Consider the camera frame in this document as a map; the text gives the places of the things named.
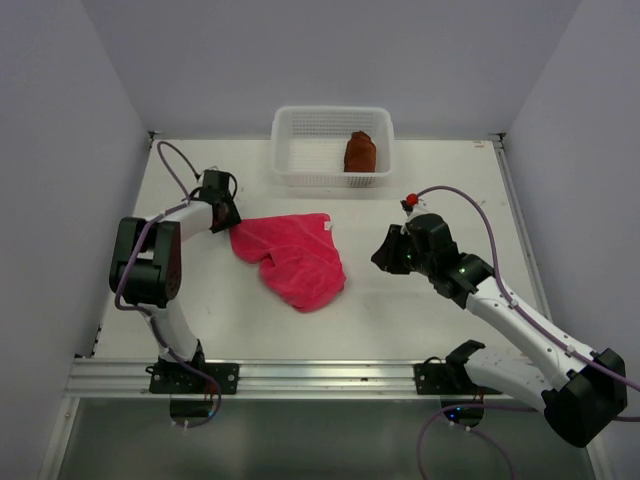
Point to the white perforated plastic basket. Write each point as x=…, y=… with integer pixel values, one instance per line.
x=308, y=145

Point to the pink towel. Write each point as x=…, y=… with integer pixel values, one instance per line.
x=295, y=255

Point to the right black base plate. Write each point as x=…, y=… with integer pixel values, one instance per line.
x=435, y=376

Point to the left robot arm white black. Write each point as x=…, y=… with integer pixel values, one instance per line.
x=146, y=267

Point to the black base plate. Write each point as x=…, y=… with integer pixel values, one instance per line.
x=173, y=379
x=435, y=376

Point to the brown towel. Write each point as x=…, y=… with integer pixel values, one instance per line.
x=360, y=154

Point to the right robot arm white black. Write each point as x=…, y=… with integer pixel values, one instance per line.
x=578, y=390

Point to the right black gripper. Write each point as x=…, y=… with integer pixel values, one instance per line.
x=386, y=256

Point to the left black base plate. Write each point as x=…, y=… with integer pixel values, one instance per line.
x=173, y=379

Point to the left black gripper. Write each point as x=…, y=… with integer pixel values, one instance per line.
x=233, y=217

